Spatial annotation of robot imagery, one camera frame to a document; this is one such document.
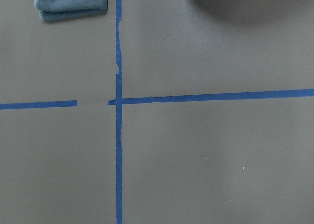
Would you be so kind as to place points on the grey folded cloth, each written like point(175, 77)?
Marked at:
point(57, 10)

